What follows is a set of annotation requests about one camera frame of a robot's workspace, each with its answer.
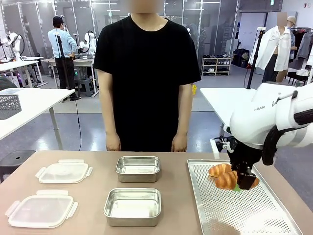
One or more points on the black round stool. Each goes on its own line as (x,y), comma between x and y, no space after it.
(15,157)

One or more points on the small stainless steel container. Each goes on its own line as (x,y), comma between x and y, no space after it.
(138,169)

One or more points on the small golden croissant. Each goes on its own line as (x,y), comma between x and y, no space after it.
(218,170)

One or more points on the large golden croissant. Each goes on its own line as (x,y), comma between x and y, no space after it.
(226,181)

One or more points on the black bag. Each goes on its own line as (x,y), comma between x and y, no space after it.
(240,57)

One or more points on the perforated metal baking tray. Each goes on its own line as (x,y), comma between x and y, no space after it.
(239,210)

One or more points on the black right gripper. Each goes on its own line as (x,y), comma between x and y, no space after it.
(244,154)

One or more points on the man in blue shirt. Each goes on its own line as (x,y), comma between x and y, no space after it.
(62,46)

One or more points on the white background work table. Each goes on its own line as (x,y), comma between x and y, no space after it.
(17,64)

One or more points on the translucent white clip lid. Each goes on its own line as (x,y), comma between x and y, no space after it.
(40,210)
(64,171)

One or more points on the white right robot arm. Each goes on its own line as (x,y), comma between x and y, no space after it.
(259,117)

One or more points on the white table with basket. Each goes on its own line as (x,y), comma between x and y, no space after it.
(36,102)

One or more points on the large stainless steel container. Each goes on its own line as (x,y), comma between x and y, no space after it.
(132,206)

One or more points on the person's left forearm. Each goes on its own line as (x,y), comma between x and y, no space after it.
(184,110)

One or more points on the white empty side table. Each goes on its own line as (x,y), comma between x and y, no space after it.
(225,102)

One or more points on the grey step stool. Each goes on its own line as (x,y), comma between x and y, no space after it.
(84,86)

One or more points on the mannequin with beige hat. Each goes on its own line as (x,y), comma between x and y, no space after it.
(292,24)

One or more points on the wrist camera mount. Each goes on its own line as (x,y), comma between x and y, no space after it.
(226,145)

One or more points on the yellow plastic basket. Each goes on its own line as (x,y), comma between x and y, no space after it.
(194,89)

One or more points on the person's left hand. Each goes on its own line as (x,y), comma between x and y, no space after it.
(179,144)

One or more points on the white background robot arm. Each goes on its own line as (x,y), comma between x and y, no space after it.
(88,44)
(14,44)

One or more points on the grey woven basket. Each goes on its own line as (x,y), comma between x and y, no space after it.
(8,105)

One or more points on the person in black t-shirt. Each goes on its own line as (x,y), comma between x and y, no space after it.
(146,73)

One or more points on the mannequin in white shirt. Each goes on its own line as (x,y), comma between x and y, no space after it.
(276,46)

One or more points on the person's right forearm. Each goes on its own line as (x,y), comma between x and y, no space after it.
(107,105)

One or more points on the white shoe rack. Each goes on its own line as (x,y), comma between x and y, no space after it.
(216,66)

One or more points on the person's right hand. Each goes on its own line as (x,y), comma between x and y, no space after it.
(113,143)

